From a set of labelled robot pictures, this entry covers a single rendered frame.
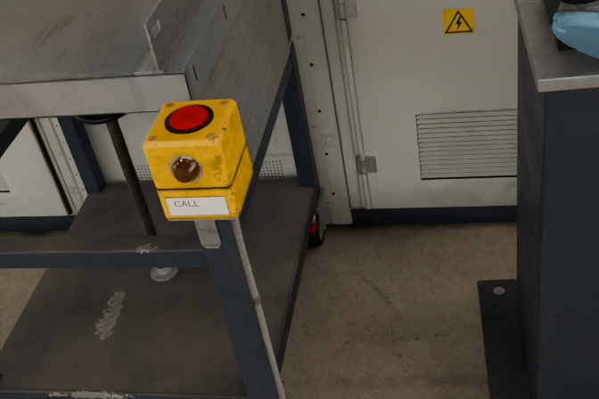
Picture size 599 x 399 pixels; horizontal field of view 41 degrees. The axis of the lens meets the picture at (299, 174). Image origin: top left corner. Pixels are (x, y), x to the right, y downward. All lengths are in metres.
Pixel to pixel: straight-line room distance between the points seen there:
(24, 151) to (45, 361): 0.63
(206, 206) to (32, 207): 1.44
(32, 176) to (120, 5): 0.99
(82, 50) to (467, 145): 0.98
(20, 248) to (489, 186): 1.05
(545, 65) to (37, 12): 0.74
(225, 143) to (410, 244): 1.21
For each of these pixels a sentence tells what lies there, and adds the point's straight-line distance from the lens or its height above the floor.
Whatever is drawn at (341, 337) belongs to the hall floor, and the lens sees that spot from 1.77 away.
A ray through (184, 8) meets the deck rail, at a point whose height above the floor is 0.87.
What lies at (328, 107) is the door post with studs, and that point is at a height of 0.35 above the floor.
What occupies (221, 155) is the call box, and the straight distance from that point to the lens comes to 0.78.
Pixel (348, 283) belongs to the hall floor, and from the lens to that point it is 1.88.
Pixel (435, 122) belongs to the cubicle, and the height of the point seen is 0.31.
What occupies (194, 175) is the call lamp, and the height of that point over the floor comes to 0.87.
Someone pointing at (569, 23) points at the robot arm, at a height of 0.91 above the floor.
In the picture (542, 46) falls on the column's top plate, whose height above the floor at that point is 0.75.
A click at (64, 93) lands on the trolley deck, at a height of 0.83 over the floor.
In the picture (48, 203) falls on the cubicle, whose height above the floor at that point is 0.11.
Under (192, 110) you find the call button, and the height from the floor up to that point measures 0.91.
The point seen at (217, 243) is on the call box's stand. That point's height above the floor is 0.75.
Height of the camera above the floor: 1.32
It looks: 36 degrees down
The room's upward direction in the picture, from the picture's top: 11 degrees counter-clockwise
